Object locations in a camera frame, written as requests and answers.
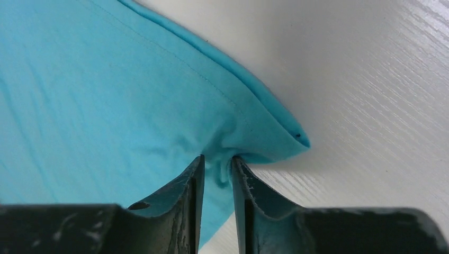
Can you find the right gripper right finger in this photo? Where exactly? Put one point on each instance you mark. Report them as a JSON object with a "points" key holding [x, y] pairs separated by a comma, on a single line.
{"points": [[268, 222]]}

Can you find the teal polo shirt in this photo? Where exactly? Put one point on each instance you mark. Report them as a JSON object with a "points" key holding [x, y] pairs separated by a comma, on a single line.
{"points": [[107, 101]]}

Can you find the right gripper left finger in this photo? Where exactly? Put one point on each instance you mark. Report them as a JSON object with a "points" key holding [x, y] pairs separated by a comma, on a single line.
{"points": [[167, 221]]}

